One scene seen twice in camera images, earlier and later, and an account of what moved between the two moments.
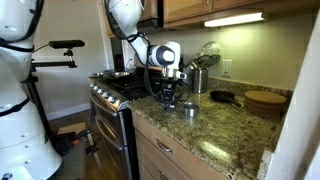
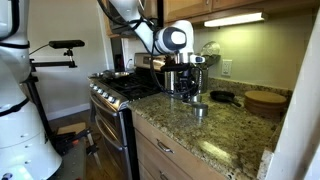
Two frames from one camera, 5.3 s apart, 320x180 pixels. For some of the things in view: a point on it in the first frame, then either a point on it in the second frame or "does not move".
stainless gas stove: x=115 y=125 does not move
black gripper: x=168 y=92 to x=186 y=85
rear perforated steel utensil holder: x=200 y=80 does not move
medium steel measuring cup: x=191 y=110 to x=200 y=110
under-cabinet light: x=235 y=20 does not move
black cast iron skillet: x=224 y=96 does not move
